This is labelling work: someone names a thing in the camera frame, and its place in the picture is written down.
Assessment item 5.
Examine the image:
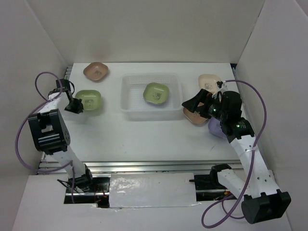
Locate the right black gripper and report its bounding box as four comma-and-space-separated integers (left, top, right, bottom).
182, 88, 228, 121

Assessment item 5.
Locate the cream plate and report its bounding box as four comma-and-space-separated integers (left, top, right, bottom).
198, 74, 221, 94

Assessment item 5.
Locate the green plate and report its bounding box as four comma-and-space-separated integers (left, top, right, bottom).
142, 82, 170, 104
75, 90, 102, 111

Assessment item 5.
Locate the brown plate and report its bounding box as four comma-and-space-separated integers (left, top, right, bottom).
83, 62, 109, 82
183, 108, 207, 125

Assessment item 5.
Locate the purple plate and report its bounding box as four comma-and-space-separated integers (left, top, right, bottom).
208, 117, 227, 139

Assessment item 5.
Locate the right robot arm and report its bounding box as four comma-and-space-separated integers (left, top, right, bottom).
182, 89, 291, 224

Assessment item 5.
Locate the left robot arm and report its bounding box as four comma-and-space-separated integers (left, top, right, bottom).
27, 79, 95, 192

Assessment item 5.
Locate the white plastic perforated bin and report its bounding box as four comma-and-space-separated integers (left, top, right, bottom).
119, 73, 183, 121

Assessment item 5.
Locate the white taped cover panel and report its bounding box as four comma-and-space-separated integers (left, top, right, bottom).
109, 173, 197, 208

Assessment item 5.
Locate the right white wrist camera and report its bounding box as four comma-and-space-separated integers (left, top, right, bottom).
216, 81, 228, 93

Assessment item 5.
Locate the aluminium frame rail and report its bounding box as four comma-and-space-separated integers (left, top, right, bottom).
36, 161, 244, 174

